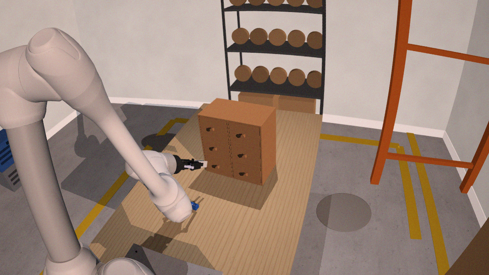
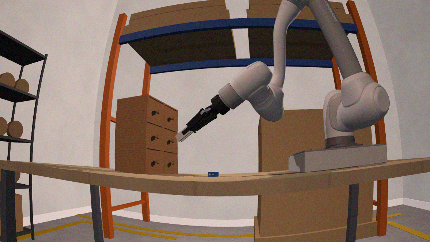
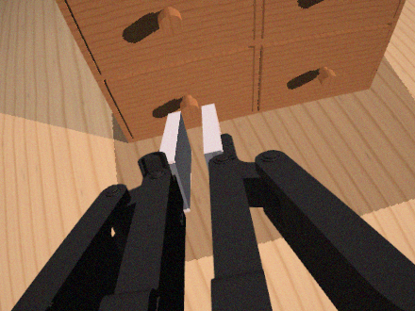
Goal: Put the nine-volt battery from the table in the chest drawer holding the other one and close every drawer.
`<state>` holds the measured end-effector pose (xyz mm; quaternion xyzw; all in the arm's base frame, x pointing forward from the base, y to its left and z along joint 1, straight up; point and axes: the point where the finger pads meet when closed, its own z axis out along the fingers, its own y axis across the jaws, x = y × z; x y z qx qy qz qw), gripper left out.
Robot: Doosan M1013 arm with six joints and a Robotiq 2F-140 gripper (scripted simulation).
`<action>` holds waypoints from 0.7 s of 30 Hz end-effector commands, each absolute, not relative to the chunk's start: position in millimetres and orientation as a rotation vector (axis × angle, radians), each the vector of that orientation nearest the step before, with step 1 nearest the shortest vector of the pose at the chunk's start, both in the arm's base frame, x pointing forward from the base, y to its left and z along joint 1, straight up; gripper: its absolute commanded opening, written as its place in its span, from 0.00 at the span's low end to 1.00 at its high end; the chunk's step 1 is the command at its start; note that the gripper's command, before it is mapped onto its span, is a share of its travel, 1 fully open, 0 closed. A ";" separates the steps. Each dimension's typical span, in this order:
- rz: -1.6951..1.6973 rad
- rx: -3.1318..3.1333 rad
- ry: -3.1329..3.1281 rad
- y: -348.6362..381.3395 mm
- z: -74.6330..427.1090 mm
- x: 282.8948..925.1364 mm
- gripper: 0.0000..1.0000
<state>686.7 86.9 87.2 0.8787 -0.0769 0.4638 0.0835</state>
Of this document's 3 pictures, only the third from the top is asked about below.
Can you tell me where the brown wooden chest of drawers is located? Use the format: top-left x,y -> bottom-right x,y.
56,0 -> 406,143

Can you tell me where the brown wooden drawer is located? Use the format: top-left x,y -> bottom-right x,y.
106,46 -> 254,139
67,0 -> 254,75
258,24 -> 390,110
261,0 -> 400,39

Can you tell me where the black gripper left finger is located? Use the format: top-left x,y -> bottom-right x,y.
11,111 -> 191,311

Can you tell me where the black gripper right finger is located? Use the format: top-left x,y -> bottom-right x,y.
202,104 -> 415,311

